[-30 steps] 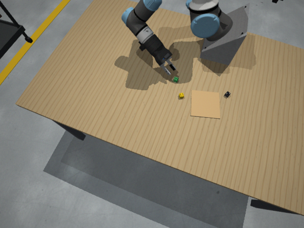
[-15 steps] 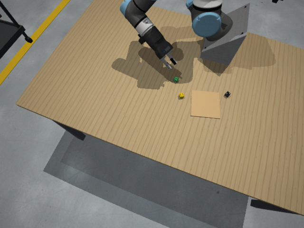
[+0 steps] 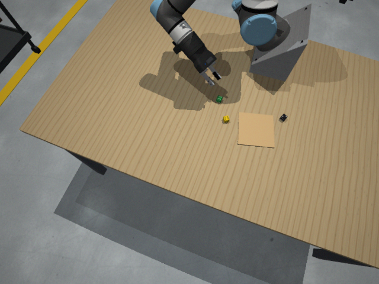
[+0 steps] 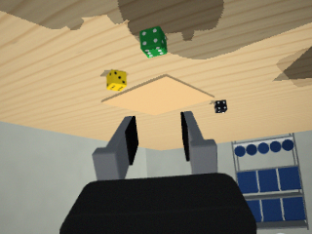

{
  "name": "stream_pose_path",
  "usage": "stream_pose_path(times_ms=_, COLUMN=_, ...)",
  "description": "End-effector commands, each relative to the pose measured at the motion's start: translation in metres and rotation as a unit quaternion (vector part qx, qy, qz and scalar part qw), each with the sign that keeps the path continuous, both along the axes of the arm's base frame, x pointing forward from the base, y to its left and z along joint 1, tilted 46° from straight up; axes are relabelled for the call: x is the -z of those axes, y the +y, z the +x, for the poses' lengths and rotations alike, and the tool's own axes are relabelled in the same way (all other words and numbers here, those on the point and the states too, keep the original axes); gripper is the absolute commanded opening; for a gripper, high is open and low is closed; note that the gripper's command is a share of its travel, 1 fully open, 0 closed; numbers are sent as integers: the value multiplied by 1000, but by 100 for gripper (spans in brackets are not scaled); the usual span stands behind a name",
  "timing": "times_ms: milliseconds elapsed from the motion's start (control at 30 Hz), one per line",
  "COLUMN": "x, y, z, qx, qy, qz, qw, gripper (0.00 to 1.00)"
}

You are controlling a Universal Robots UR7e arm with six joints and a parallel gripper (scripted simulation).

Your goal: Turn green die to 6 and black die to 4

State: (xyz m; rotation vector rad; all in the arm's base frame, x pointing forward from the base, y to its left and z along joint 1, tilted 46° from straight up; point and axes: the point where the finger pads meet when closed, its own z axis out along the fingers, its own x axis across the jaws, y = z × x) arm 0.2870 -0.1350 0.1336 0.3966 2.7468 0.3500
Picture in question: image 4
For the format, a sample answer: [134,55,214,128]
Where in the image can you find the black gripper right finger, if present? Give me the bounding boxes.
[180,111,217,175]

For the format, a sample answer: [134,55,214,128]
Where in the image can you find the green die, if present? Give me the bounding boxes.
[139,26,168,58]

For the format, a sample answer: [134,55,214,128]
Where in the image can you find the tan square mat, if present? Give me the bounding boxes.
[101,74,215,115]

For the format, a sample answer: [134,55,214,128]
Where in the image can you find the black die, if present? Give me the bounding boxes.
[214,100,227,113]

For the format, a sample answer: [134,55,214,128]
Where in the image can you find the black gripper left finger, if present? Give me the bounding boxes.
[92,116,138,180]

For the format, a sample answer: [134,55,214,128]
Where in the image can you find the yellow die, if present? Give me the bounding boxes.
[106,69,127,91]

